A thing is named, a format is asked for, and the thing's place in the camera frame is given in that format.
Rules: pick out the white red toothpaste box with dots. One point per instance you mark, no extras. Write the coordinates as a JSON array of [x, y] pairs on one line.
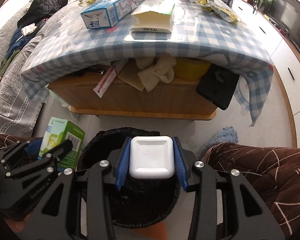
[[109, 77]]

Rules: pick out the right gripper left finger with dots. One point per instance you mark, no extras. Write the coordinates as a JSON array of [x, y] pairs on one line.
[[76, 206]]

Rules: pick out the pile of clothes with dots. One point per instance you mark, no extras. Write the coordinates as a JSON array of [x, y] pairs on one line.
[[19, 40]]

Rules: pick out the blue white milk carton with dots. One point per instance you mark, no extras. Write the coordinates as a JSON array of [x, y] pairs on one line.
[[107, 13]]

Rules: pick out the white tv cabinet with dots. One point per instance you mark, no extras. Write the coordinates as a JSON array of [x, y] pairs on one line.
[[284, 56]]

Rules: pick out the black trash bin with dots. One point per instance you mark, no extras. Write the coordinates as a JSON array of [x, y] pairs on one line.
[[139, 203]]

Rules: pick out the wooden coffee table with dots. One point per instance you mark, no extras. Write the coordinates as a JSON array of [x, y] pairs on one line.
[[175, 100]]

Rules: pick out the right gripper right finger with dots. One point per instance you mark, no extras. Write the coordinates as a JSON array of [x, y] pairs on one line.
[[226, 206]]

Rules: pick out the cream cloth rag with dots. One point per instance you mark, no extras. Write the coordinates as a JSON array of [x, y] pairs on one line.
[[161, 71]]

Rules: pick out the white green medicine box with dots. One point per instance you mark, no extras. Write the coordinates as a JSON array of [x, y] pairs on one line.
[[155, 16]]

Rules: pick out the white plastic pill bottle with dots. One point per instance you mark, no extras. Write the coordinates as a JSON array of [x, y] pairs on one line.
[[151, 158]]

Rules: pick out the black tablet case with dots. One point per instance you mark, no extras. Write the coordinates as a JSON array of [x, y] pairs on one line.
[[218, 85]]

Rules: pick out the brown patterned trouser leg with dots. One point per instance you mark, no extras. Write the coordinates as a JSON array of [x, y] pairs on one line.
[[274, 172]]

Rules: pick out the green white carton box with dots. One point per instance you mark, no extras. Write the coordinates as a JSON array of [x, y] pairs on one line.
[[69, 135]]

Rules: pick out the yellow white snack wrapper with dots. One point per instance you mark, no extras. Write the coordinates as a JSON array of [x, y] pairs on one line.
[[222, 10]]

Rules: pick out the yellow tape roll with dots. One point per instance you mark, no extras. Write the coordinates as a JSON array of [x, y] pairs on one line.
[[190, 69]]

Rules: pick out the black flat screen television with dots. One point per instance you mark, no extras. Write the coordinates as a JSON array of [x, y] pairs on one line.
[[287, 14]]

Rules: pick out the blue checkered tablecloth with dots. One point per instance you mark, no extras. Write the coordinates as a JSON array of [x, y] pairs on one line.
[[69, 46]]

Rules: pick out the black quilted jacket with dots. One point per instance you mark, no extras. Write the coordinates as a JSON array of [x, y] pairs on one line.
[[39, 10]]

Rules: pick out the blue fuzzy slipper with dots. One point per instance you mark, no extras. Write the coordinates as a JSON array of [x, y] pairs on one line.
[[226, 134]]

